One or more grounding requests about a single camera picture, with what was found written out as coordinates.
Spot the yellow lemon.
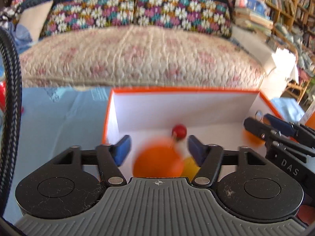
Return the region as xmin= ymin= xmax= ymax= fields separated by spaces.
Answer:
xmin=181 ymin=157 xmax=200 ymax=181

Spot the cherry tomato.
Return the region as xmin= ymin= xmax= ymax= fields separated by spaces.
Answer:
xmin=171 ymin=124 xmax=187 ymax=141

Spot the small mandarin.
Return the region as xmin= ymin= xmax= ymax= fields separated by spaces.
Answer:
xmin=242 ymin=129 xmax=265 ymax=147

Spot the large orange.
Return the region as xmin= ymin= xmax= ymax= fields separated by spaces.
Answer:
xmin=132 ymin=137 xmax=184 ymax=178

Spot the orange storage box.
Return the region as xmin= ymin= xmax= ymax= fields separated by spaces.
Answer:
xmin=102 ymin=87 xmax=280 ymax=180

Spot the light blue tablecloth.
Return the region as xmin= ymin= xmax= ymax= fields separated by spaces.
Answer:
xmin=4 ymin=89 xmax=305 ymax=235

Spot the rattan chair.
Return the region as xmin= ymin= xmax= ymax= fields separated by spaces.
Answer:
xmin=273 ymin=23 xmax=314 ymax=103

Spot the sofa with quilted cover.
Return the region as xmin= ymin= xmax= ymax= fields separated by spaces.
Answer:
xmin=20 ymin=0 xmax=275 ymax=89

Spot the red soda can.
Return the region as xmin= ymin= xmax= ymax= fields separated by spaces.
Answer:
xmin=0 ymin=81 xmax=6 ymax=112

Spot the stack of books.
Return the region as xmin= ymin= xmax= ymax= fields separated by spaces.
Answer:
xmin=228 ymin=0 xmax=273 ymax=32

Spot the right floral cushion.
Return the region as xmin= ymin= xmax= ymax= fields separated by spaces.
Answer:
xmin=133 ymin=0 xmax=232 ymax=38

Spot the floral cushion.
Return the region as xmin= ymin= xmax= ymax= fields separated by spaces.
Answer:
xmin=40 ymin=0 xmax=134 ymax=37
xmin=133 ymin=0 xmax=232 ymax=38

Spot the wooden bookshelf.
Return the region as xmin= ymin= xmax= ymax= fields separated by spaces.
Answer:
xmin=264 ymin=0 xmax=314 ymax=32

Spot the blue plaid cloth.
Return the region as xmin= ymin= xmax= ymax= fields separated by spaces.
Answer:
xmin=1 ymin=22 xmax=32 ymax=54

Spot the left floral cushion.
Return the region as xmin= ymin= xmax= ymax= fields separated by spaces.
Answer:
xmin=40 ymin=0 xmax=134 ymax=37

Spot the cream pillow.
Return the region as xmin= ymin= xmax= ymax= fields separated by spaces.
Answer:
xmin=18 ymin=0 xmax=53 ymax=41

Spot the black braided cable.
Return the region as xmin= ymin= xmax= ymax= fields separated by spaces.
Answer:
xmin=0 ymin=27 xmax=24 ymax=217

